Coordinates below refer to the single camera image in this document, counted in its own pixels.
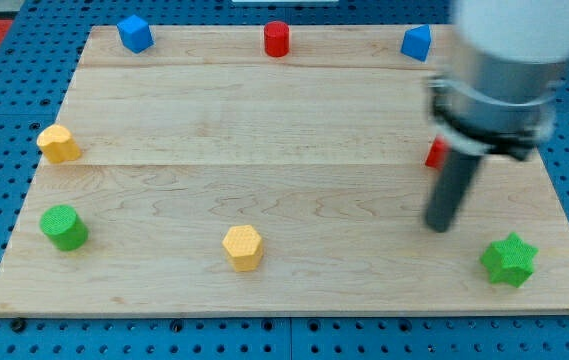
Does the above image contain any green star block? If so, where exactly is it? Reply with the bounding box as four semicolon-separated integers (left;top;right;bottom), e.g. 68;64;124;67
479;232;538;288

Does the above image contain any yellow hexagon block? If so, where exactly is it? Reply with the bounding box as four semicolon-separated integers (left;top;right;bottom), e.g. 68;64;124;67
222;225;264;272

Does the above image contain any red star block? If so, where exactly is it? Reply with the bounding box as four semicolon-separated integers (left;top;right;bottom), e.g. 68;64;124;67
424;136;449;170

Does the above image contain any red cylinder block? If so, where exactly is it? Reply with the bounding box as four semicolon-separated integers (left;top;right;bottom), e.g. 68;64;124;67
263;21;290;57

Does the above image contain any yellow heart block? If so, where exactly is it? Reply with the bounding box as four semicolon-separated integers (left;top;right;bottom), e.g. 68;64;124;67
36;124;82;164

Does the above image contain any light wooden board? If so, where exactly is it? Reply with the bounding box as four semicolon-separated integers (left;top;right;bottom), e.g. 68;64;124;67
0;26;569;318

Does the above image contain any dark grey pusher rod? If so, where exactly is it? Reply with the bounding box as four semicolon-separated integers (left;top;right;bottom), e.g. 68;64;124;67
424;149;483;233

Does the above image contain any blue cube block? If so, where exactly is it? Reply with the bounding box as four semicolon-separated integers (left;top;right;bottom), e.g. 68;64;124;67
116;15;155;54

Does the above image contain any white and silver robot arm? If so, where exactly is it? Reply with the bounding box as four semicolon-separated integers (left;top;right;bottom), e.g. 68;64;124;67
430;0;569;160

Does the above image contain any blue triangular prism block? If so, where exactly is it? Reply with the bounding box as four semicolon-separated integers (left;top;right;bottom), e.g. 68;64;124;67
400;25;432;62

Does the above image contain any green cylinder block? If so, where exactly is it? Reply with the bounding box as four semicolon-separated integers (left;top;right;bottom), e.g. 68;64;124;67
39;204;89;251

